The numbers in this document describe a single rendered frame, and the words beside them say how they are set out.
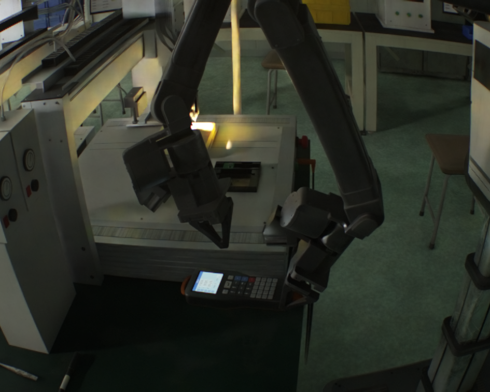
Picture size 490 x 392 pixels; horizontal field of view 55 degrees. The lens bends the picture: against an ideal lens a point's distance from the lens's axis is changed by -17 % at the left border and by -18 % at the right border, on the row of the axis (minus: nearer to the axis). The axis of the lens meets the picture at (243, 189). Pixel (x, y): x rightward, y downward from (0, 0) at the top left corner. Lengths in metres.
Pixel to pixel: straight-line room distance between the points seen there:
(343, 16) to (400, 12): 0.43
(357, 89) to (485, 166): 2.71
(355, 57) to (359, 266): 1.56
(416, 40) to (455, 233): 1.41
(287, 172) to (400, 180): 1.84
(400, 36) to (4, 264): 3.04
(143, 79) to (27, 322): 1.02
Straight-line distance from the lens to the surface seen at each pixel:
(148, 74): 1.80
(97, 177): 1.52
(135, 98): 1.71
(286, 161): 1.49
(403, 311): 2.29
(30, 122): 1.04
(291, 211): 0.85
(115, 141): 1.71
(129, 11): 1.57
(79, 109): 1.15
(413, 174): 3.31
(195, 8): 0.85
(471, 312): 1.19
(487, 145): 0.98
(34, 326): 1.09
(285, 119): 1.75
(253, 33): 3.54
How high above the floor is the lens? 1.54
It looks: 30 degrees down
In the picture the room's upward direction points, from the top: 3 degrees counter-clockwise
